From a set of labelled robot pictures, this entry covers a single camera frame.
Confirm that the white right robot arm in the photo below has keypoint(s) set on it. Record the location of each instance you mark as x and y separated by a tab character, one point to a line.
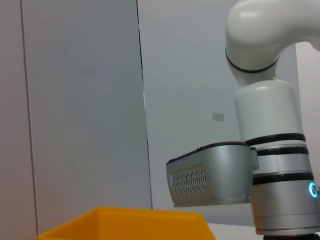
267	112

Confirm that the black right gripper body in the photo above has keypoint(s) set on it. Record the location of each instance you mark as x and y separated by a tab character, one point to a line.
290	237

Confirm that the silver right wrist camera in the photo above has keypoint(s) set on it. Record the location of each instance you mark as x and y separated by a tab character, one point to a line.
220	175

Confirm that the yellow plastic storage bin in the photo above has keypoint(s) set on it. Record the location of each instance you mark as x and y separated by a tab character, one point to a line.
137	225

